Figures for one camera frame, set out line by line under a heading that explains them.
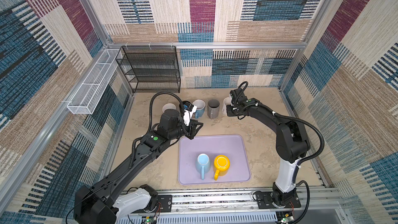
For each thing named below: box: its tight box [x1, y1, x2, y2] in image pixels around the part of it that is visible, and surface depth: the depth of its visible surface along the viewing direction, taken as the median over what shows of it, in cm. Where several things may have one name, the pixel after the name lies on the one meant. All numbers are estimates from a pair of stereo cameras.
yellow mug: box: [213, 155, 231, 181], surface depth 78 cm
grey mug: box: [207, 99, 221, 120], surface depth 101 cm
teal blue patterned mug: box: [192, 99, 206, 119], surface depth 101 cm
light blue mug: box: [195, 153, 211, 180], surface depth 78 cm
